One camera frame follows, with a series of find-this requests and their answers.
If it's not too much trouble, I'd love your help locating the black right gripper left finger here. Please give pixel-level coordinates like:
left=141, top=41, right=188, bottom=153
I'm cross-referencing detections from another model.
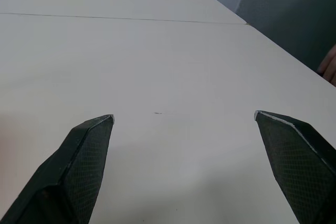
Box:
left=0, top=114, right=116, bottom=224

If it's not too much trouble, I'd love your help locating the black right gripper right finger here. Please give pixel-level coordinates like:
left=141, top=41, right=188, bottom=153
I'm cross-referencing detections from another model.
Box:
left=253, top=110, right=336, bottom=224

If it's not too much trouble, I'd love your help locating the bystander bare hand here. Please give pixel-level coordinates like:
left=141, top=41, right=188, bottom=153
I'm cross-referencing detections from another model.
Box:
left=317, top=43, right=336, bottom=87

